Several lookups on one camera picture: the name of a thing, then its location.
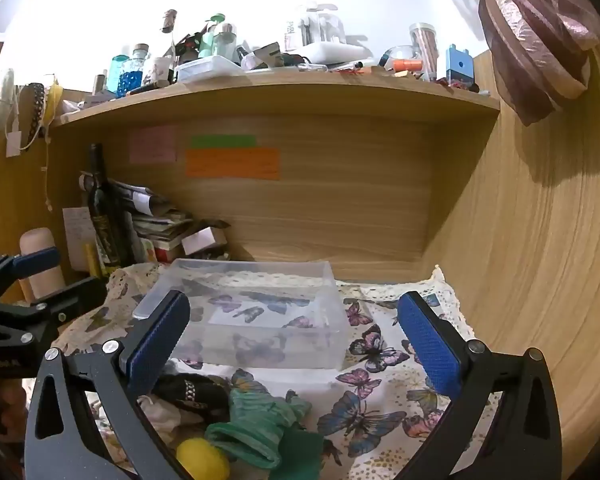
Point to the white hanging tag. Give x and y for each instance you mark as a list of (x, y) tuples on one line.
[(13, 144)]

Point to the brown sheer curtain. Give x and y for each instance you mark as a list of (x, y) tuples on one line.
[(535, 35)]

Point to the orange tube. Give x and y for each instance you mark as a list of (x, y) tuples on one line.
[(407, 65)]

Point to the clear lidded plastic container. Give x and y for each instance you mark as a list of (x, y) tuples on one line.
[(210, 67)]

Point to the wooden shelf board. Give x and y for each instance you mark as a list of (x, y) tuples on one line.
[(280, 91)]

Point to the glass bowl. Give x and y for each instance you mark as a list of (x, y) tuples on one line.
[(400, 54)]

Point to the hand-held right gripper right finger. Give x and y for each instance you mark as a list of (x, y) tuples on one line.
[(430, 345)]

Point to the yellow soft ball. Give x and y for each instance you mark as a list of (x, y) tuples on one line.
[(202, 460)]

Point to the white mug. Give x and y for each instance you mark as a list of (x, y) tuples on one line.
[(157, 71)]

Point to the green sticky note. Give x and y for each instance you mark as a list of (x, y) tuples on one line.
[(222, 141)]

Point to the dark wine bottle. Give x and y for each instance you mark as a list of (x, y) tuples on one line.
[(105, 215)]

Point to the green pump bottle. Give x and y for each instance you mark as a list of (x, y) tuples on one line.
[(207, 40)]

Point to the pink sticky note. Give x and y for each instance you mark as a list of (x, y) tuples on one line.
[(152, 144)]

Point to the orange sticky note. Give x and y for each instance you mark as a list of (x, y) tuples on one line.
[(232, 164)]

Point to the green fabric scrunchie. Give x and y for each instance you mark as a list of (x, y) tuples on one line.
[(255, 425)]

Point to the clear blister pack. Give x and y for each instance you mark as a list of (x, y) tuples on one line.
[(320, 25)]

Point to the blue plastic block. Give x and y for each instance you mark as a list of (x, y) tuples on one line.
[(460, 65)]

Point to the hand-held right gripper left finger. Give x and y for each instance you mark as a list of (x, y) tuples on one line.
[(160, 335)]

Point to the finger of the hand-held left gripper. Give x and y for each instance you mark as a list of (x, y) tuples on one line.
[(75, 294), (35, 261)]

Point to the clear round bottle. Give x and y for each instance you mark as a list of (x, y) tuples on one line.
[(225, 40)]

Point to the black braided headband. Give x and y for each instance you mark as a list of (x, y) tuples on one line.
[(36, 105)]

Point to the clear plastic box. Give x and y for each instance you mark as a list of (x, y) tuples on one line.
[(260, 280)]

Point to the clear jar with sticks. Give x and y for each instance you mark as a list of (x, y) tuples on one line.
[(425, 50)]

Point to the small white cardboard box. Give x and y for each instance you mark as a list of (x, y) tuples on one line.
[(202, 239)]

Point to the tall bottle with wrapped cork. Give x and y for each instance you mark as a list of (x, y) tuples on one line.
[(169, 20)]

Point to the white foam block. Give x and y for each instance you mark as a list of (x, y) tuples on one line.
[(335, 52)]

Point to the butterfly print lace cloth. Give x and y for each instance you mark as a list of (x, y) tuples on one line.
[(380, 410)]

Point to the stack of magazines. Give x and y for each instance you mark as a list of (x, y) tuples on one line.
[(155, 220)]

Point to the white fluffy headband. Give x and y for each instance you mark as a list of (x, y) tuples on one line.
[(6, 90)]

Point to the white note paper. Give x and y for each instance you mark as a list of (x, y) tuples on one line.
[(77, 230)]

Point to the glass bottle with blue beads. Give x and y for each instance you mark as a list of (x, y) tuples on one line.
[(132, 77)]

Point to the pink cylinder bottle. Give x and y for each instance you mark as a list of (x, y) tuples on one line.
[(37, 240)]

